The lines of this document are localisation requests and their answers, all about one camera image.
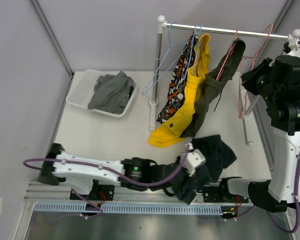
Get pink wire hanger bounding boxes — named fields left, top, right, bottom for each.
left=216, top=29, right=239, bottom=81
left=237, top=23, right=275, bottom=119

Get olive green shorts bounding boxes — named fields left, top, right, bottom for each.
left=180, top=38, right=246, bottom=138

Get dark navy shorts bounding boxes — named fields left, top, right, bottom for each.
left=163, top=134, right=237, bottom=205

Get grey shorts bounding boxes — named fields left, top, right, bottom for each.
left=87, top=71, right=135, bottom=115

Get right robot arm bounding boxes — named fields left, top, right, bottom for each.
left=218, top=54, right=300, bottom=213

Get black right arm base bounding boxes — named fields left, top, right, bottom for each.
left=202, top=186, right=249, bottom=204

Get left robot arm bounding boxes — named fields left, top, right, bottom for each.
left=37, top=143, right=189, bottom=200

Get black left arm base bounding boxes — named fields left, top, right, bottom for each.
left=83, top=184, right=115, bottom=202

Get camouflage patterned shorts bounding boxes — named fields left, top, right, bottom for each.
left=156, top=33, right=198, bottom=124

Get yellow shorts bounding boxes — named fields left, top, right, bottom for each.
left=147, top=34, right=210, bottom=148

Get white steel clothes rack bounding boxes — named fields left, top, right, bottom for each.
left=142, top=15, right=300, bottom=146

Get white perforated plastic basket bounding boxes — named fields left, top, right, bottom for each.
left=66, top=69, right=138, bottom=118

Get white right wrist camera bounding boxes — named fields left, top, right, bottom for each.
left=282, top=38, right=300, bottom=58

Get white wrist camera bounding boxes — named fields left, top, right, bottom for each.
left=282, top=38, right=300, bottom=58
left=182, top=143, right=206, bottom=177

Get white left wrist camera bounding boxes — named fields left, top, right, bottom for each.
left=182, top=143, right=206, bottom=177

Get aluminium mounting rail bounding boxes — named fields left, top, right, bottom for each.
left=22, top=179, right=276, bottom=205

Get white slotted cable duct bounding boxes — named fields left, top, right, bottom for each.
left=34, top=201, right=223, bottom=216

